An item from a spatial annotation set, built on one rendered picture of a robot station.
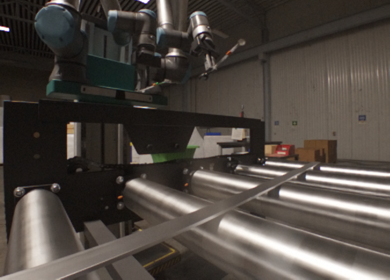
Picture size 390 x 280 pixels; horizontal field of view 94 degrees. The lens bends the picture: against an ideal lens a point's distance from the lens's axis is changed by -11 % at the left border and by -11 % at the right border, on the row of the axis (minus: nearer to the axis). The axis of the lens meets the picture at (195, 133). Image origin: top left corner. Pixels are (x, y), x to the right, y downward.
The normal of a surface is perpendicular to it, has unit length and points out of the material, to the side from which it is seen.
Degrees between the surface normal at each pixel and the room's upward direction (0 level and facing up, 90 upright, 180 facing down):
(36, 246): 14
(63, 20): 95
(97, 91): 90
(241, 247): 59
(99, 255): 0
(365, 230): 93
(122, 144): 90
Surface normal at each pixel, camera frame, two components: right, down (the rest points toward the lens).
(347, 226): -0.76, 0.04
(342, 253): -0.18, -0.97
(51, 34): 0.29, 0.08
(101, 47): 0.72, 0.00
